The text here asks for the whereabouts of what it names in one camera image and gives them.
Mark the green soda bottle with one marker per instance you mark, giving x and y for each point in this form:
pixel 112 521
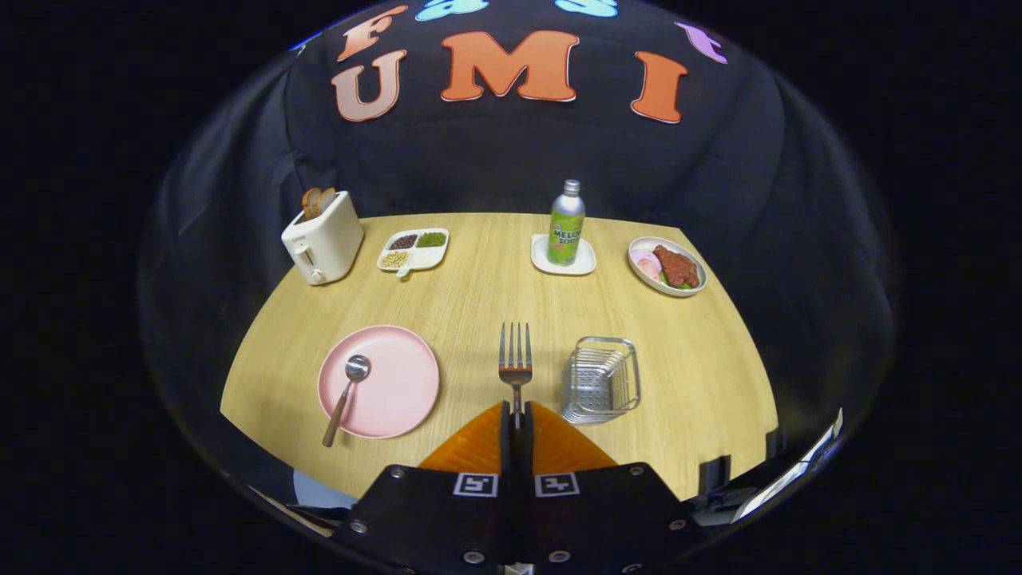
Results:
pixel 565 231

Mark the brown meat piece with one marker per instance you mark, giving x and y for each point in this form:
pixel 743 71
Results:
pixel 677 267

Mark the white plate of food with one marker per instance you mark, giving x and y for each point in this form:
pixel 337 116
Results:
pixel 695 289

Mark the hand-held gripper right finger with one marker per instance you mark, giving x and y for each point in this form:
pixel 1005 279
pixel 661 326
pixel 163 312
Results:
pixel 591 519

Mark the cream white toaster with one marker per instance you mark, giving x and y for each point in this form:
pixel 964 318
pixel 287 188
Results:
pixel 327 243

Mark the pink round plate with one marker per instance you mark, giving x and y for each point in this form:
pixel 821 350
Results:
pixel 399 375

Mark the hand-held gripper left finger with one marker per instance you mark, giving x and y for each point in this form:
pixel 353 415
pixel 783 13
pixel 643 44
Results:
pixel 447 519

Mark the white divided tray of beans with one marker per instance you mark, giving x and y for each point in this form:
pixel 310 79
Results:
pixel 427 255

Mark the pink ham slices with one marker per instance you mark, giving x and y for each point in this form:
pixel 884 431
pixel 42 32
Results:
pixel 645 262

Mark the white square coaster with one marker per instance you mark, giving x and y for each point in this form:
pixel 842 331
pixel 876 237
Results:
pixel 585 263

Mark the brown bread slice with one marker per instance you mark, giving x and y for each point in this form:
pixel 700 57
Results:
pixel 326 200
pixel 309 204

